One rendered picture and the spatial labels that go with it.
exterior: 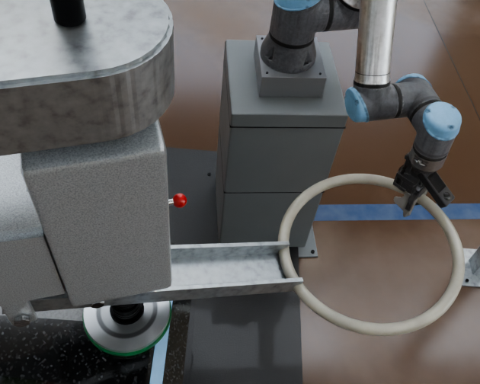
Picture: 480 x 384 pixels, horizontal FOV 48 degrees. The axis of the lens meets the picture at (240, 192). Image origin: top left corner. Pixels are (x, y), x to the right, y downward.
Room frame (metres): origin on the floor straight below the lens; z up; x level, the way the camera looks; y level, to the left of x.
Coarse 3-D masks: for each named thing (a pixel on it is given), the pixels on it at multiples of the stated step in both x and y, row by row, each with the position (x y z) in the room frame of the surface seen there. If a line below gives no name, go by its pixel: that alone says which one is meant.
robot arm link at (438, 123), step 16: (416, 112) 1.03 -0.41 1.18; (432, 112) 1.00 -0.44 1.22; (448, 112) 1.00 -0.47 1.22; (416, 128) 1.00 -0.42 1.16; (432, 128) 0.96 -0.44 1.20; (448, 128) 0.96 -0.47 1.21; (416, 144) 0.98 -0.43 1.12; (432, 144) 0.95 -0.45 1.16; (448, 144) 0.96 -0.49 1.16; (432, 160) 0.95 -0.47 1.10
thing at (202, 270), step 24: (192, 264) 0.66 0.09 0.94; (216, 264) 0.68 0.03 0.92; (240, 264) 0.70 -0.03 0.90; (264, 264) 0.72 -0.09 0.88; (168, 288) 0.55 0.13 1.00; (192, 288) 0.57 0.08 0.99; (216, 288) 0.59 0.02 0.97; (240, 288) 0.61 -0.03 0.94; (264, 288) 0.63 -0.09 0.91; (288, 288) 0.66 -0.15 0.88
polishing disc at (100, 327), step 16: (144, 304) 0.59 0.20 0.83; (160, 304) 0.59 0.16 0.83; (96, 320) 0.53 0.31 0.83; (112, 320) 0.53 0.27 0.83; (144, 320) 0.55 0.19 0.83; (160, 320) 0.55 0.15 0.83; (96, 336) 0.49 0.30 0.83; (112, 336) 0.49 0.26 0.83; (128, 336) 0.50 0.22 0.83; (144, 336) 0.50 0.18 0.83; (128, 352) 0.46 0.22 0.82
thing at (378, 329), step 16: (336, 176) 1.02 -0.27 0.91; (352, 176) 1.03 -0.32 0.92; (368, 176) 1.03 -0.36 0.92; (304, 192) 0.96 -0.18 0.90; (320, 192) 0.97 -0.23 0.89; (400, 192) 1.00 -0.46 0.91; (288, 208) 0.90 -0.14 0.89; (432, 208) 0.94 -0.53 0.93; (288, 224) 0.84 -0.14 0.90; (448, 224) 0.89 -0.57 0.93; (288, 240) 0.80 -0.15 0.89; (448, 240) 0.84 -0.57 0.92; (288, 256) 0.74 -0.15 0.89; (288, 272) 0.70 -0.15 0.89; (464, 272) 0.75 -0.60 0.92; (304, 288) 0.66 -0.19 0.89; (448, 288) 0.70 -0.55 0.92; (320, 304) 0.62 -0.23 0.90; (448, 304) 0.65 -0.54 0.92; (336, 320) 0.58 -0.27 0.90; (352, 320) 0.58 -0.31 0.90; (416, 320) 0.60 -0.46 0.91; (432, 320) 0.61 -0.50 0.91
